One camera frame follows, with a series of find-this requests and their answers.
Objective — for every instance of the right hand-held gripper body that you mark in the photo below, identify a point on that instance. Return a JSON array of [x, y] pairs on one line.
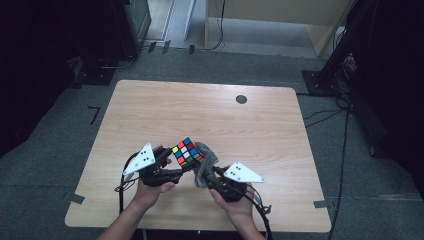
[[243, 173]]

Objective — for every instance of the grey terry cloth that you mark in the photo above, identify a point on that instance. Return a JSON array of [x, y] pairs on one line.
[[204, 166]]

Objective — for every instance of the person's right hand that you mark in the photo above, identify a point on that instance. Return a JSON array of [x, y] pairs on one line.
[[238, 211]]

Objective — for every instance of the black tape corner mark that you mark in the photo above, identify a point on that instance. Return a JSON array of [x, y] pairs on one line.
[[96, 115]]

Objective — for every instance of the light wooden desk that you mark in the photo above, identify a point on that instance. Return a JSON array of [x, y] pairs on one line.
[[266, 10]]

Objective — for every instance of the multicoloured puzzle cube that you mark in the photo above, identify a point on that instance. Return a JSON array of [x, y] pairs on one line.
[[187, 151]]

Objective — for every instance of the dark tape strip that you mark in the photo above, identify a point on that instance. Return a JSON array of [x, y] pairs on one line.
[[151, 47], [166, 47], [191, 49]]

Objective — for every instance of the grey tape piece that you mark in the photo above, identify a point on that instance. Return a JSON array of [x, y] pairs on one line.
[[76, 199], [320, 204]]

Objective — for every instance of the black stand base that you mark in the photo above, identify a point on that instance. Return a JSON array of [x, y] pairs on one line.
[[95, 76]]

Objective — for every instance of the grey metal rail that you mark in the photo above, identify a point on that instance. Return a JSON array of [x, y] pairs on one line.
[[189, 20]]

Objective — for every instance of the black metal stand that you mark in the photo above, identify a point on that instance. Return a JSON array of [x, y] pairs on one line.
[[336, 53]]

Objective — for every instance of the black curtain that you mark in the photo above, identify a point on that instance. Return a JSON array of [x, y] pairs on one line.
[[393, 83], [40, 66]]

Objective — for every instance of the black cabinet with glass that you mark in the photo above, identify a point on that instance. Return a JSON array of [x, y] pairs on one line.
[[133, 30]]

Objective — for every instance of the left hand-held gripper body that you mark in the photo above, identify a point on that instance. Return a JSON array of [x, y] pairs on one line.
[[140, 159]]

